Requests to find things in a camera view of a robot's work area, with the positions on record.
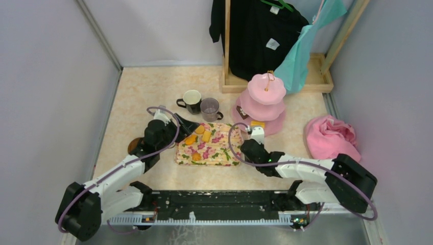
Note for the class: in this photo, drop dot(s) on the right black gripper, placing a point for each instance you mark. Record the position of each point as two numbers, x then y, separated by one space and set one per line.
247 160

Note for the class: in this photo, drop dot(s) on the green clothes hanger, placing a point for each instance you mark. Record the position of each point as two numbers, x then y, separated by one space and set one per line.
280 5

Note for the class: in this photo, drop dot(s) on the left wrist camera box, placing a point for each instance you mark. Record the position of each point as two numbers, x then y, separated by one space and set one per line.
160 115

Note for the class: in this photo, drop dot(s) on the wooden clothes rack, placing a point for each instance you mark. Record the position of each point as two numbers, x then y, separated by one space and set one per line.
318 78

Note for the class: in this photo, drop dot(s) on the round dotted biscuit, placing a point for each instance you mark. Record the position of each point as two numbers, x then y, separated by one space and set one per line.
200 129

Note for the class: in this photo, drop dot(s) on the teal garment hanging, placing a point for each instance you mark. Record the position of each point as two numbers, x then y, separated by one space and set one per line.
293 69

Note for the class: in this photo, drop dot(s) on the chocolate triangle cake slice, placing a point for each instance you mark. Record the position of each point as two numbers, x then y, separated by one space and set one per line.
241 112

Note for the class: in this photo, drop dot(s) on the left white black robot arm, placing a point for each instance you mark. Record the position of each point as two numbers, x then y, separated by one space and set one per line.
85 207

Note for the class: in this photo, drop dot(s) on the orange flower-shaped cookie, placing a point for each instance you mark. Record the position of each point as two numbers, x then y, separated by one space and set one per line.
196 156

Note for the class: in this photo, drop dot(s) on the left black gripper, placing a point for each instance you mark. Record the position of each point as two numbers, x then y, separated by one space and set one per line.
187 127

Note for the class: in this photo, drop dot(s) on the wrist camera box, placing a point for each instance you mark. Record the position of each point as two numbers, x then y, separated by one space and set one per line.
256 133
160 115

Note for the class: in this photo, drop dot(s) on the pink crumpled towel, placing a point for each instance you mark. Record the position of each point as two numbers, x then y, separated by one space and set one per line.
327 136

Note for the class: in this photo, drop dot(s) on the black mug white inside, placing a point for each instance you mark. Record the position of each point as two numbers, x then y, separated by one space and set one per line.
191 101

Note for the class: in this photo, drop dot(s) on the orange fish-shaped cake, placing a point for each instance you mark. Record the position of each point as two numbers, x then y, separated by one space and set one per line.
191 139

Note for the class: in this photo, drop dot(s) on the brown round coaster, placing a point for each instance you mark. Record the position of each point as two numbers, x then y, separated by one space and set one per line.
135 146

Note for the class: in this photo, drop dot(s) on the floral rectangular tray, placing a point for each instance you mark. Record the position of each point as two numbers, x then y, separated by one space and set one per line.
216 152

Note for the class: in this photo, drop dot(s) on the grey mug black handle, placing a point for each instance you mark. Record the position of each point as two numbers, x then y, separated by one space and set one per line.
210 110

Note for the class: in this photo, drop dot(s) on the pink three-tier cake stand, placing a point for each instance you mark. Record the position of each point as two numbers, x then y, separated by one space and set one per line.
263 100

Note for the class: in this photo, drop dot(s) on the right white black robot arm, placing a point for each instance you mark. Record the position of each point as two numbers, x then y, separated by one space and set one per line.
340 180

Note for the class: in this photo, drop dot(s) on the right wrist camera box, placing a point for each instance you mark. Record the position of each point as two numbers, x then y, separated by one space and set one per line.
256 133

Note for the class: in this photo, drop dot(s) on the black t-shirt on hanger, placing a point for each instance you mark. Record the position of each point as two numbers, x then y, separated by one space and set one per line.
261 36

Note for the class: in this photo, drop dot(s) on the yellow rectangular biscuit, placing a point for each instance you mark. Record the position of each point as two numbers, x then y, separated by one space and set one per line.
206 136

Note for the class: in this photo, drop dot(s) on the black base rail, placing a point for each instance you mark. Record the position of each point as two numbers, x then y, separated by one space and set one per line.
224 208

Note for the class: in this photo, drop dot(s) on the yellow layered cake slice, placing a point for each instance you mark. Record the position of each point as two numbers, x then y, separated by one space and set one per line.
254 123

